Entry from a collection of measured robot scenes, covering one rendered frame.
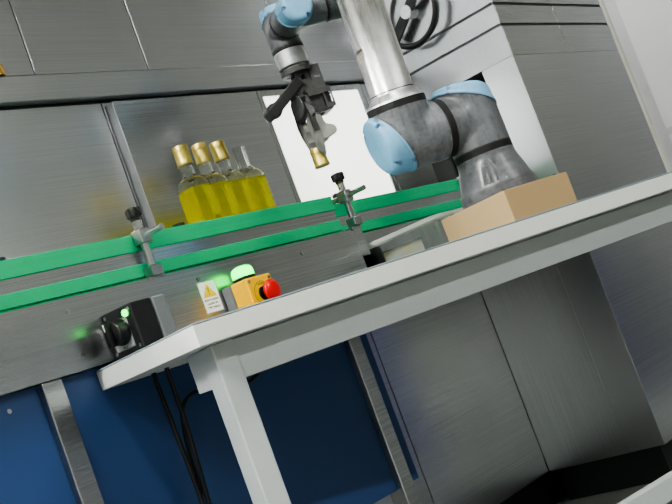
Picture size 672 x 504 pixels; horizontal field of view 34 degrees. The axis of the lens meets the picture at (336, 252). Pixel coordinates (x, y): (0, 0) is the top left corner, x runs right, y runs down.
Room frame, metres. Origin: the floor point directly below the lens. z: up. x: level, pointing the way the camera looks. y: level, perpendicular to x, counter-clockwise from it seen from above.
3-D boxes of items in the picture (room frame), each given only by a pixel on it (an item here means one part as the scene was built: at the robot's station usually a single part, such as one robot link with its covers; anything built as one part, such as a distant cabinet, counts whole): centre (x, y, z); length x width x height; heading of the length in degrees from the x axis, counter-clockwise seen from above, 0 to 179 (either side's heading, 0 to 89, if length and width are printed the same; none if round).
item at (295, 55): (2.52, -0.06, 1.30); 0.08 x 0.08 x 0.05
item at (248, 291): (2.08, 0.18, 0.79); 0.07 x 0.07 x 0.07; 51
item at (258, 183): (2.45, 0.13, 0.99); 0.06 x 0.06 x 0.21; 51
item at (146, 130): (2.73, 0.07, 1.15); 0.90 x 0.03 x 0.34; 141
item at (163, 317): (1.86, 0.35, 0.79); 0.08 x 0.08 x 0.08; 51
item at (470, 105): (2.14, -0.33, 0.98); 0.13 x 0.12 x 0.14; 109
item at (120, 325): (1.82, 0.39, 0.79); 0.04 x 0.03 x 0.04; 51
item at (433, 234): (2.50, -0.17, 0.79); 0.27 x 0.17 x 0.08; 51
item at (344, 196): (2.46, -0.04, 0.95); 0.17 x 0.03 x 0.12; 51
